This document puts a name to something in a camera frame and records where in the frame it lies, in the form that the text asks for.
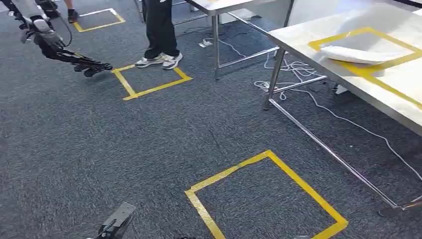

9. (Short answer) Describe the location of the yellow floor tape square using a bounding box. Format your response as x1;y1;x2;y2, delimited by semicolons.
184;150;349;239
72;8;126;33
111;64;193;101

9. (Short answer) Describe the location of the steel side table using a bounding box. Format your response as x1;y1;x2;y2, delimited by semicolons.
133;0;296;81

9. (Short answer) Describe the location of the person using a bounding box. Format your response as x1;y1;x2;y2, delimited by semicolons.
63;0;80;24
134;0;184;71

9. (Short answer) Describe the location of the white plastic car part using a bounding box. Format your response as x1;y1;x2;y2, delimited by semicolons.
319;39;410;66

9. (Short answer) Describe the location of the steel work table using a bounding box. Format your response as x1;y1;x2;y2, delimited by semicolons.
262;2;422;212

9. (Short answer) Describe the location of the white cable tangle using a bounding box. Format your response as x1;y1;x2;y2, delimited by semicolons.
254;49;422;182

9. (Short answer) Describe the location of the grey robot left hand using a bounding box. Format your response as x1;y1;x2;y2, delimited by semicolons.
34;30;113;78

